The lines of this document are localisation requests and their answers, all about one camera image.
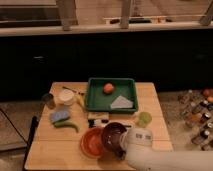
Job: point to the dark purple bowl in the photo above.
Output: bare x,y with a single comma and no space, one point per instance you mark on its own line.
110,136

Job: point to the orange bowl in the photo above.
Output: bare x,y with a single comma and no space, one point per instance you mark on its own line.
91,144

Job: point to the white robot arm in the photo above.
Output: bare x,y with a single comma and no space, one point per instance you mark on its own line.
137,144

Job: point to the green plastic tray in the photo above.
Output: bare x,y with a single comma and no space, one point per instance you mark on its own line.
97,101

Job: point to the orange ball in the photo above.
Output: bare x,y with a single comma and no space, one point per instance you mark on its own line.
108,88

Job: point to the grey folded cloth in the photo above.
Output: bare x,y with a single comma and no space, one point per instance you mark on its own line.
121,102

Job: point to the thin dark stick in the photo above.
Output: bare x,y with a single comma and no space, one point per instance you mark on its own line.
73,90

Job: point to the white round container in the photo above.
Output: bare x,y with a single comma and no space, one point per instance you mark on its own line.
66,97

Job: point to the light green cup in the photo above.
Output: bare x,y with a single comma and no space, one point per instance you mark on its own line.
144,118

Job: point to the wooden table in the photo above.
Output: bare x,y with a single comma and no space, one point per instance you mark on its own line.
57,149

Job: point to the blue sponge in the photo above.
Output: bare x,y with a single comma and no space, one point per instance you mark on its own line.
59,116

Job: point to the green chili pepper toy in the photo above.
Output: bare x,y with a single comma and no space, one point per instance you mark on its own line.
66,124

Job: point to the spice bottle rack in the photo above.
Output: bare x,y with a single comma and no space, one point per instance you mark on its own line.
195,114

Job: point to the white handled brush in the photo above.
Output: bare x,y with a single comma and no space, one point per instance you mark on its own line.
103,123

